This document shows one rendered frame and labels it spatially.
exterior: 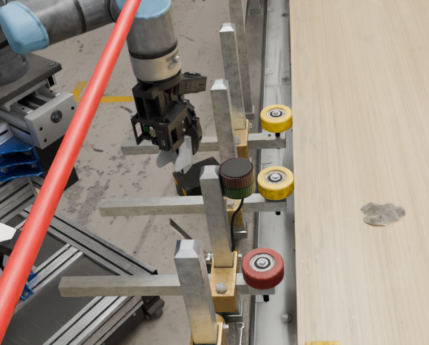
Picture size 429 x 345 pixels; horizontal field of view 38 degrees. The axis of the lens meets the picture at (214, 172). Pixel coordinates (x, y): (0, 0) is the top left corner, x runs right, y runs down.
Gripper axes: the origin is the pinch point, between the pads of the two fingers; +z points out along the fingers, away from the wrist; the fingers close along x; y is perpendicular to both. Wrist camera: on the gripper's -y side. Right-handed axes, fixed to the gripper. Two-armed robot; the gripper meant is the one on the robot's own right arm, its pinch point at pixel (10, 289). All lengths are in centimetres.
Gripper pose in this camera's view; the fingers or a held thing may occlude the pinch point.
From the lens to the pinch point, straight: 127.2
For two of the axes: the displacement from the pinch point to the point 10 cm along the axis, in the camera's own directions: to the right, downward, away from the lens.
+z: 1.2, 7.7, 6.3
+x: -1.9, 6.4, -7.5
